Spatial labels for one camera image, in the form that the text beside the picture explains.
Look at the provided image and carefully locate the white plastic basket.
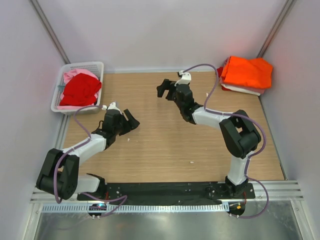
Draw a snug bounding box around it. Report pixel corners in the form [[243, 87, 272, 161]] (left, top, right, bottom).
[[50, 61, 104, 115]]

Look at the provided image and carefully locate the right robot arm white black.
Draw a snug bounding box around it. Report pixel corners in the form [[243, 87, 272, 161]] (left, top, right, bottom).
[[156, 79, 261, 198]]

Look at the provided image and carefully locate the red folded t shirt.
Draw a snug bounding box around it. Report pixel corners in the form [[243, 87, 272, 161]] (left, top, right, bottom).
[[217, 66, 224, 78]]

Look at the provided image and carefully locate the white slotted cable duct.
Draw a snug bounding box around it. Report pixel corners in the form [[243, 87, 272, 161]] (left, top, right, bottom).
[[41, 202, 229, 214]]

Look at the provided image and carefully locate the corner aluminium post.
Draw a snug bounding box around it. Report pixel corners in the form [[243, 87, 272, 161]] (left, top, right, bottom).
[[29, 0, 71, 64], [256, 0, 297, 58]]

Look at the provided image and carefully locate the orange folded t shirt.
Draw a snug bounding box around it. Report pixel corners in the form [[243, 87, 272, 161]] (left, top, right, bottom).
[[220, 56, 273, 90]]

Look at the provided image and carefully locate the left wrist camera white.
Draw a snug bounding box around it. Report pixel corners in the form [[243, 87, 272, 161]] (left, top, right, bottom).
[[101, 101, 120, 111]]

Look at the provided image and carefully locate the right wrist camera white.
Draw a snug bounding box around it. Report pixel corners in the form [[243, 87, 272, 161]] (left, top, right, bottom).
[[174, 70, 192, 87]]

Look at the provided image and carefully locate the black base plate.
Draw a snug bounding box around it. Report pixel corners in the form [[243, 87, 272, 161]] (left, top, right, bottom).
[[90, 182, 256, 206]]

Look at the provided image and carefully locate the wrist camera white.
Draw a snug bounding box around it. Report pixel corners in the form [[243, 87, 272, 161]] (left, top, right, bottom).
[[174, 70, 192, 87], [101, 101, 120, 111]]

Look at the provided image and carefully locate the red t shirt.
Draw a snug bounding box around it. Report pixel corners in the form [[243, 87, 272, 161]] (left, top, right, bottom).
[[59, 73, 102, 107], [217, 66, 224, 78]]

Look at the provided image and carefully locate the right corner aluminium post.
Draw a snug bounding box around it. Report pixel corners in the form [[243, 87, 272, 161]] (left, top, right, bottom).
[[256, 0, 297, 58]]

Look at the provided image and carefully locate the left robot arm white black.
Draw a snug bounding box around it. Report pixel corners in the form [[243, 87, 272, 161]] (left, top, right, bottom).
[[36, 109, 140, 203]]

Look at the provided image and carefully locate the left corner aluminium post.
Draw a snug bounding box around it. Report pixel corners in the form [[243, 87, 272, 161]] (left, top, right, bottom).
[[29, 0, 71, 64]]

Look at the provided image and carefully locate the aluminium rail frame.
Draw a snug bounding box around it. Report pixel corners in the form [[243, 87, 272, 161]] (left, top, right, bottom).
[[30, 180, 304, 204]]

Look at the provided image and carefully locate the white folded t shirt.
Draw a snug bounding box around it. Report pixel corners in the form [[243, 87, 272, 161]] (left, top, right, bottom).
[[221, 84, 261, 96]]

